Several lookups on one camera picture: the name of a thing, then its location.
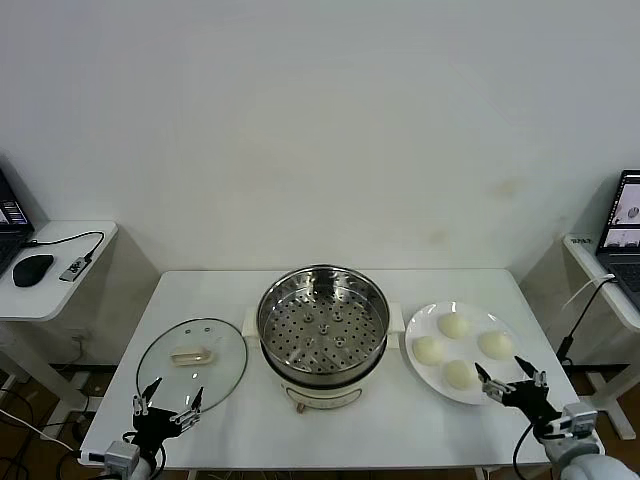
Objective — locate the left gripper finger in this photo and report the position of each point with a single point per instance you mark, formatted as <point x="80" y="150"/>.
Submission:
<point x="189" y="415"/>
<point x="141" y="402"/>

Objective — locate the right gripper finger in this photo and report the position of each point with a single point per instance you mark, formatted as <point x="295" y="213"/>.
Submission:
<point x="494" y="389"/>
<point x="536" y="378"/>

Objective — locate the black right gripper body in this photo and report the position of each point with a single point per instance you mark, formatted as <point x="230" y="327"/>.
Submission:
<point x="532" y="402"/>

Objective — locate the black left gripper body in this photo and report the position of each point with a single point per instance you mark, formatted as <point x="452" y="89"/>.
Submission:
<point x="152" y="427"/>

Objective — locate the white steamed baozi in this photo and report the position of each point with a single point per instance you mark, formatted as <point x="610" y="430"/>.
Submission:
<point x="429" y="350"/>
<point x="495" y="344"/>
<point x="454" y="326"/>
<point x="460" y="374"/>

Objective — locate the round glass pot lid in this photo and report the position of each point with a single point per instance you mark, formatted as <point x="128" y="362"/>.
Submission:
<point x="165" y="345"/>

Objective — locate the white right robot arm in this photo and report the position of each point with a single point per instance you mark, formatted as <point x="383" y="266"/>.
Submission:
<point x="590" y="462"/>

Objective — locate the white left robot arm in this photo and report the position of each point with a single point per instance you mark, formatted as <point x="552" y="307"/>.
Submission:
<point x="145" y="470"/>

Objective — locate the perforated steel steamer basket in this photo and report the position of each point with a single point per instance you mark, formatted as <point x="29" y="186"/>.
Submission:
<point x="322" y="300"/>

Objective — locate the white round plate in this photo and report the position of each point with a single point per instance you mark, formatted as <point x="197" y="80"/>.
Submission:
<point x="465" y="400"/>

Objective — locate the white side table with sticker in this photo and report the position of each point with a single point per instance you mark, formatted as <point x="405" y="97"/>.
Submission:
<point x="607" y="390"/>

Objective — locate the white side table with mouse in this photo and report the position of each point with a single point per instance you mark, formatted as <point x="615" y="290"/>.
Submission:
<point x="55" y="295"/>

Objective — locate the cream electric cooking pot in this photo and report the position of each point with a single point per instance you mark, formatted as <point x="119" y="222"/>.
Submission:
<point x="325" y="392"/>

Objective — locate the white printed table sticker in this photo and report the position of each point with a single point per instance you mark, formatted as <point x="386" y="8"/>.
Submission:
<point x="581" y="240"/>

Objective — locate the grey usb hub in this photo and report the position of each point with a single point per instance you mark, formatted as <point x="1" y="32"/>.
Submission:
<point x="71" y="268"/>

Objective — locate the black computer mouse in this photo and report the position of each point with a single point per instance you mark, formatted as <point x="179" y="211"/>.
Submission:
<point x="32" y="270"/>

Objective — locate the black laptop with dark screen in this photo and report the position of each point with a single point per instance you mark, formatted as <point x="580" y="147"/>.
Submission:
<point x="10" y="235"/>

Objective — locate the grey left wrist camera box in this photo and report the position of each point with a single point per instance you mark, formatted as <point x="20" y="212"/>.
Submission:
<point x="121" y="454"/>

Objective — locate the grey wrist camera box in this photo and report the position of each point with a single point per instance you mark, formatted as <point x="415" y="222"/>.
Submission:
<point x="580" y="421"/>
<point x="121" y="454"/>

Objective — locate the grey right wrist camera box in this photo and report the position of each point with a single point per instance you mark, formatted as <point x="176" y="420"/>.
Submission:
<point x="580" y="421"/>

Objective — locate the grey laptop showing camera views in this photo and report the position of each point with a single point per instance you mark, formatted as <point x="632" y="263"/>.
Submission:
<point x="620" y="260"/>

